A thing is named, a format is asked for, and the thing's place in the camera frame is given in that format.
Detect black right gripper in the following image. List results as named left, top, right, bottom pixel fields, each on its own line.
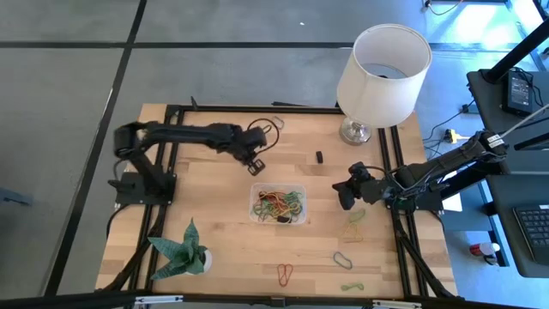
left=332, top=178, right=391, bottom=211

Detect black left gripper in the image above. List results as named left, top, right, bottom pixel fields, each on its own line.
left=225, top=126, right=268, bottom=177

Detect wide green rubber band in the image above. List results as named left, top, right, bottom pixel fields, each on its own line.
left=252, top=201, right=275, bottom=221

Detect thin yellow rubber band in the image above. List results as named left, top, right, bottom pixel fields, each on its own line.
left=259, top=195, right=301, bottom=218

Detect clear plastic bin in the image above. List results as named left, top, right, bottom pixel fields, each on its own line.
left=248, top=183, right=308, bottom=226

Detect blue rubber band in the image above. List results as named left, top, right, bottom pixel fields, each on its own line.
left=332, top=251, right=354, bottom=271

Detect white shade table lamp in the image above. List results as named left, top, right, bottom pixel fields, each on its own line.
left=335, top=23, right=433, bottom=147

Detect white paper sheet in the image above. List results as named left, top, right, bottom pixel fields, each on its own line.
left=441, top=192, right=463, bottom=213

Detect green plant in white pot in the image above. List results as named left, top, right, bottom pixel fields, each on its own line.
left=148, top=217, right=214, bottom=281

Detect yellow power strip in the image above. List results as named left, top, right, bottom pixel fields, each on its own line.
left=443, top=128, right=486, bottom=144

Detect red and white can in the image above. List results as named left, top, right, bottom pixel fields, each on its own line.
left=469, top=242, right=502, bottom=258

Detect black desk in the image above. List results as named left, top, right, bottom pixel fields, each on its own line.
left=466, top=68, right=549, bottom=279

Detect black keyboard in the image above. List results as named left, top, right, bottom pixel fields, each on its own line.
left=512, top=204, right=549, bottom=266

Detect black power adapter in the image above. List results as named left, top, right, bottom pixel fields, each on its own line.
left=501, top=70, right=536, bottom=116

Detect black pole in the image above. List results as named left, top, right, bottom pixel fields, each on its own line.
left=482, top=19, right=549, bottom=84

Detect grey furniture foot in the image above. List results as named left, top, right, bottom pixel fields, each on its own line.
left=0, top=187, right=33, bottom=207

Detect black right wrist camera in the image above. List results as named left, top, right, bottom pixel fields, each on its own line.
left=349, top=161, right=372, bottom=181

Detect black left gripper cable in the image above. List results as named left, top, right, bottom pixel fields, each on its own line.
left=247, top=118, right=281, bottom=155

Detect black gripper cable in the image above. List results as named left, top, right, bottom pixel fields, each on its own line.
left=366, top=165, right=407, bottom=192
left=247, top=118, right=281, bottom=155

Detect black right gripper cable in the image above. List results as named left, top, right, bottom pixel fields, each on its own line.
left=366, top=165, right=407, bottom=192

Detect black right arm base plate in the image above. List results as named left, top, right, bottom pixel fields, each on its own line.
left=388, top=191, right=445, bottom=212

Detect dark floor cables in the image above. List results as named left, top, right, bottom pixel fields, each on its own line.
left=422, top=99, right=477, bottom=159

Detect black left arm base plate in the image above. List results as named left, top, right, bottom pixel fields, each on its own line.
left=107, top=173, right=177, bottom=206

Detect white cable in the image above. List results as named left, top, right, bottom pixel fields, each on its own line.
left=499, top=102, right=549, bottom=138

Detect thin floor cable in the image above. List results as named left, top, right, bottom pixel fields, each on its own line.
left=423, top=0, right=465, bottom=17

